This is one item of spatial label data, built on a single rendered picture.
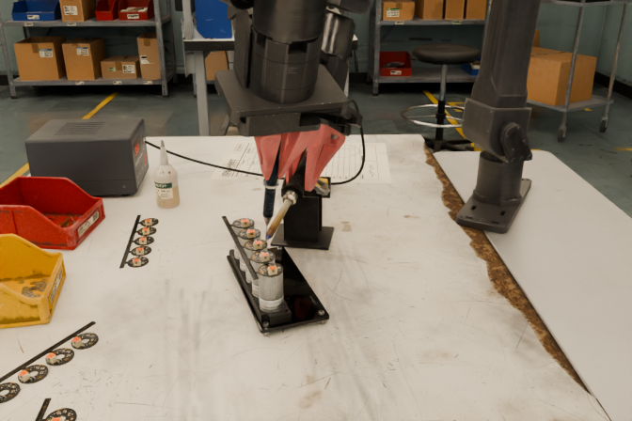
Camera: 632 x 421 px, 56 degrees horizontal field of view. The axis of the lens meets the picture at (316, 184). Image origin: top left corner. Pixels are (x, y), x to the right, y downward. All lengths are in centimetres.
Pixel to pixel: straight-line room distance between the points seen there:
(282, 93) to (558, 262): 43
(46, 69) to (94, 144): 419
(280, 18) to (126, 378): 34
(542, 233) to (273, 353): 42
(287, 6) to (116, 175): 54
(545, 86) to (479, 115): 312
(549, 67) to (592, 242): 313
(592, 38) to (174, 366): 535
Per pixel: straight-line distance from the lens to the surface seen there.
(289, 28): 46
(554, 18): 556
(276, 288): 59
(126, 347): 62
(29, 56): 512
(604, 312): 71
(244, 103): 49
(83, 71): 500
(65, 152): 94
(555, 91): 392
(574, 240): 85
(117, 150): 92
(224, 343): 60
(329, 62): 67
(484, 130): 84
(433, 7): 483
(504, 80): 84
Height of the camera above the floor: 111
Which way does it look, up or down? 22 degrees down
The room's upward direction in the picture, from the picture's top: straight up
